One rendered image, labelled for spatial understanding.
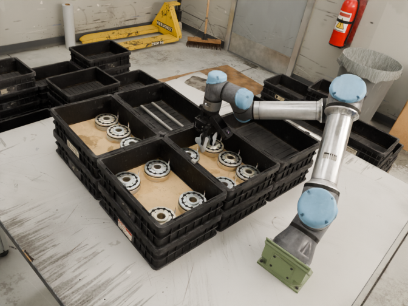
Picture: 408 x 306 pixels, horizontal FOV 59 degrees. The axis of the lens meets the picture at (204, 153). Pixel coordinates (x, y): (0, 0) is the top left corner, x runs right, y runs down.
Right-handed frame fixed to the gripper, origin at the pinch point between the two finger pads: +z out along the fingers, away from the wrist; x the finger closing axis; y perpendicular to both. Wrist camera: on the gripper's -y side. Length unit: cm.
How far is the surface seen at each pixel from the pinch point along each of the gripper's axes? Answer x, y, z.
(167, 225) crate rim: 48, -27, -8
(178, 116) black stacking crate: -10.4, 30.1, 2.3
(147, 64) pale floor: -157, 228, 85
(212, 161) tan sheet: 2.4, -5.8, 2.1
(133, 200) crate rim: 49, -12, -8
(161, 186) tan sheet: 29.9, -4.3, 2.2
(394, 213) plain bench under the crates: -53, -72, 15
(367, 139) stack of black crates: -144, -29, 36
